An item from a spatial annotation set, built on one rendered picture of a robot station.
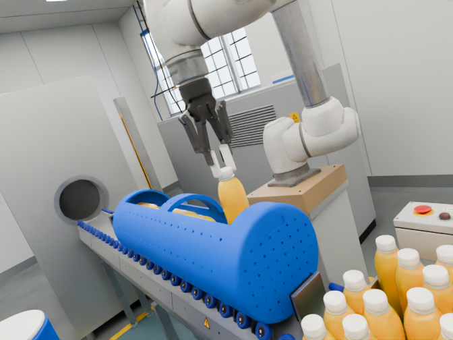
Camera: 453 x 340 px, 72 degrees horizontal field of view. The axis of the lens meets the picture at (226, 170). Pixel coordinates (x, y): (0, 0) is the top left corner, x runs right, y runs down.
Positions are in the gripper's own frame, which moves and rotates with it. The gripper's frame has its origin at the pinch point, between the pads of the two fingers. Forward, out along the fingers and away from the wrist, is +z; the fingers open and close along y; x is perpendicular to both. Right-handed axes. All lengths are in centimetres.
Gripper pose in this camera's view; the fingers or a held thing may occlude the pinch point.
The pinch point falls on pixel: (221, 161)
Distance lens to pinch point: 77.6
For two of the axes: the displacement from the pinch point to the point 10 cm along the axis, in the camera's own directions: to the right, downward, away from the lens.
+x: 5.9, -0.2, -8.1
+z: 3.3, 9.2, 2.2
